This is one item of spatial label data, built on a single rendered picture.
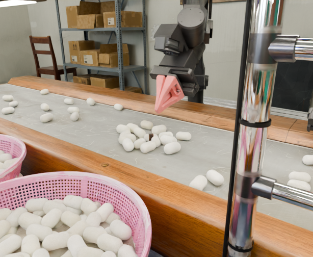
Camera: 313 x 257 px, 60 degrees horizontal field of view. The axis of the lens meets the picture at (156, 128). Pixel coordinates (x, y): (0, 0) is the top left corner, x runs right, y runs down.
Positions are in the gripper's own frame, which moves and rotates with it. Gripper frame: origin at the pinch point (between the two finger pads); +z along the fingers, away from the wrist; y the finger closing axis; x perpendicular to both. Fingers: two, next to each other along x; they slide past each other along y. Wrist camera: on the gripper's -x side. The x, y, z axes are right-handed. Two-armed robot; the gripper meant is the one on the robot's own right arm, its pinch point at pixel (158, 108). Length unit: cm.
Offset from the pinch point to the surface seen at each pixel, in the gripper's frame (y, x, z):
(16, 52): -442, 144, -137
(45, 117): -31.5, -0.8, 9.6
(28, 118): -39.9, 0.4, 11.0
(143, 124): -7.0, 6.6, 1.3
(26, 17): -441, 119, -193
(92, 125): -19.9, 4.2, 6.4
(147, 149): 2.7, -0.2, 9.6
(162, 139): 2.8, 2.9, 5.6
